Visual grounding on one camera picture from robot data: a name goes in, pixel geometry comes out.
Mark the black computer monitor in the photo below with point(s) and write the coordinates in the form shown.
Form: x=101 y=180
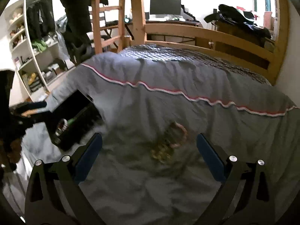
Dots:
x=165 y=7

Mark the dark clothes pile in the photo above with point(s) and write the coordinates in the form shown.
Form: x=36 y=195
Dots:
x=237 y=18

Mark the wooden bed frame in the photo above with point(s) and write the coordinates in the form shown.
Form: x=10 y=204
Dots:
x=274 y=58

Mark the wooden ladder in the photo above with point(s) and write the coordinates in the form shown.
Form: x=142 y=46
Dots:
x=108 y=25

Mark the wooden desk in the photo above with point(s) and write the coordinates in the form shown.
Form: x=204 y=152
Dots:
x=129 y=25

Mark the black office chair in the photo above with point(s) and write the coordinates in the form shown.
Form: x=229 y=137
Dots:
x=79 y=48

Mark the grey duvet with red trim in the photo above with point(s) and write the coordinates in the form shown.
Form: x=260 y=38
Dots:
x=149 y=170

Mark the hanging dark clothes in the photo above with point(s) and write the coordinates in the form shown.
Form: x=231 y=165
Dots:
x=40 y=21

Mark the white shelving unit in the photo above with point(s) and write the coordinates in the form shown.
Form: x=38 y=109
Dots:
x=36 y=73

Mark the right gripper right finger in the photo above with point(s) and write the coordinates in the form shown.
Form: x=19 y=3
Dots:
x=245 y=195

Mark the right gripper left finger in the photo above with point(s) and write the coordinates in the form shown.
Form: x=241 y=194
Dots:
x=53 y=194

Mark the green bangle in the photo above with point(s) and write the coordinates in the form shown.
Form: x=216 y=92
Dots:
x=69 y=122

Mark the checkered bed sheet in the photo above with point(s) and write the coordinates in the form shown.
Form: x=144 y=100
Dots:
x=160 y=53

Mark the green folded cloth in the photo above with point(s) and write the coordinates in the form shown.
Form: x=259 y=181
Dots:
x=40 y=45

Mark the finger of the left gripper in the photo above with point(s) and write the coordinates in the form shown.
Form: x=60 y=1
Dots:
x=21 y=108
x=33 y=119

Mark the black jewelry box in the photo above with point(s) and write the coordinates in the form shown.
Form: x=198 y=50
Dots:
x=79 y=106

